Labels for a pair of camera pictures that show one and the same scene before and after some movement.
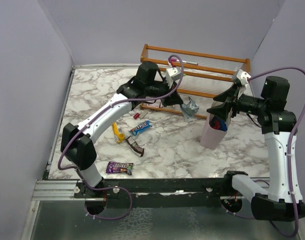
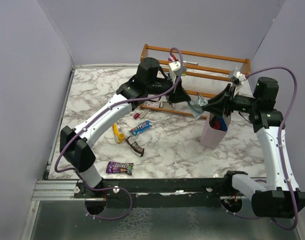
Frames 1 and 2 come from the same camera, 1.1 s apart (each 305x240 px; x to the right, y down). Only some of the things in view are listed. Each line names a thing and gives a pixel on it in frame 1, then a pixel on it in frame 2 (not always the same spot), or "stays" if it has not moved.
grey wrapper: (189, 110) -> (196, 105)
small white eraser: (142, 114) stays
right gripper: (233, 93) stays
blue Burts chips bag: (217, 123) stays
